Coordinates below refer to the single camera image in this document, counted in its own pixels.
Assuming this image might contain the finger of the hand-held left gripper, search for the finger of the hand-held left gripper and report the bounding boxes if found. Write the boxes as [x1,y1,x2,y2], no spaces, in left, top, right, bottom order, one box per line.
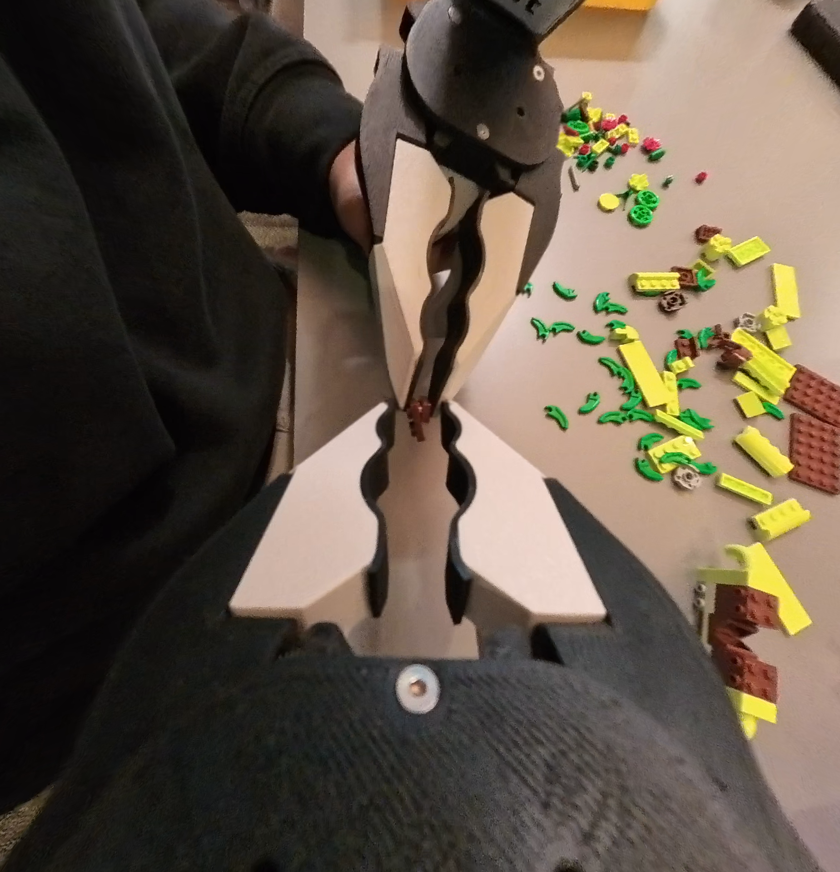
[368,136,462,410]
[420,194,540,410]

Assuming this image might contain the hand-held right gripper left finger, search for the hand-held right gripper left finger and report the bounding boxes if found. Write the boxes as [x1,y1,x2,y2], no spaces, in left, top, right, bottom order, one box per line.
[228,402,398,647]

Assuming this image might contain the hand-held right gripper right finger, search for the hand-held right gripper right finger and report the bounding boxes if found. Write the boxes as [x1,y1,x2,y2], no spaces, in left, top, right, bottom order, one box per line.
[439,401,609,647]

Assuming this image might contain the person's left forearm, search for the person's left forearm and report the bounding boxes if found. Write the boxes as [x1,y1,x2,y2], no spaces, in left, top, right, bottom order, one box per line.
[209,14,366,239]

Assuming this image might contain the person's left hand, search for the person's left hand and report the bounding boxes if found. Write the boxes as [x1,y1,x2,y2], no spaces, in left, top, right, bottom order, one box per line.
[328,136,373,249]

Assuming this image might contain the pile of small flower pieces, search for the pile of small flower pieces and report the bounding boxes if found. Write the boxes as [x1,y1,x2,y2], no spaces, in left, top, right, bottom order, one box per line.
[558,90,708,229]

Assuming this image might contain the scattered green leaf pieces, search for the scattered green leaf pieces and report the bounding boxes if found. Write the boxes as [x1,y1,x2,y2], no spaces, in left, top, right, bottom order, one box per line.
[522,279,789,485]

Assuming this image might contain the scattered lime green bricks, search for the scattered lime green bricks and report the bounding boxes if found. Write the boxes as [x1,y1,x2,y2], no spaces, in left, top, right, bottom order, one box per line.
[614,235,812,542]

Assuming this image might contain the brown brick cluster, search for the brown brick cluster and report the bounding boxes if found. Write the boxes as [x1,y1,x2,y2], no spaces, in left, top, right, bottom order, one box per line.
[709,326,751,369]

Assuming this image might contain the lime and brown brick assembly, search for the lime and brown brick assembly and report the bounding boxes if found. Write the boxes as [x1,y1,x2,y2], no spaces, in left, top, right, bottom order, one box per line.
[691,541,814,740]

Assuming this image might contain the person's black sweater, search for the person's black sweater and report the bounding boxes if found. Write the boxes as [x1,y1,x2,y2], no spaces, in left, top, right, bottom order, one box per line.
[0,0,305,818]

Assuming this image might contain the dark object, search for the dark object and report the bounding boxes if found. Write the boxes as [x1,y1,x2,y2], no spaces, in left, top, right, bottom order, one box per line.
[790,0,840,69]

